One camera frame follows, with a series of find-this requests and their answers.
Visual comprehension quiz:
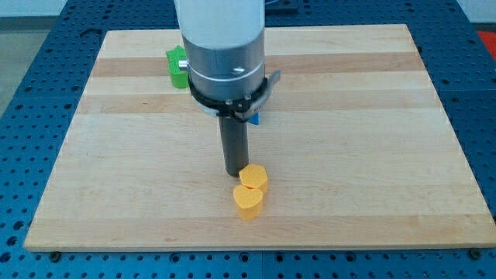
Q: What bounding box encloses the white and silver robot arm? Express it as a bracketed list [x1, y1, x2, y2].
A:
[174, 0, 265, 101]

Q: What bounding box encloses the wooden board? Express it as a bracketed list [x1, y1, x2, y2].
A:
[24, 24, 495, 252]

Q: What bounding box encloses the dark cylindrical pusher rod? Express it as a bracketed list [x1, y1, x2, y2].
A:
[219, 118, 249, 177]

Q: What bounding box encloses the yellow heart block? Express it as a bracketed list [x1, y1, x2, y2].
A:
[233, 184, 264, 220]

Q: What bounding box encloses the blue block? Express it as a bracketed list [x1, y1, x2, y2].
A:
[248, 112, 260, 125]

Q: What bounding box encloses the black clamp ring with lever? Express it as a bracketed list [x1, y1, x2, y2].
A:
[188, 70, 281, 123]

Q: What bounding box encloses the green star block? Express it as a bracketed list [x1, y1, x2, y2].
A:
[166, 45, 189, 89]

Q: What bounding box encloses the yellow hexagon block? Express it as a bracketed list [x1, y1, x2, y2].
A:
[239, 164, 268, 193]

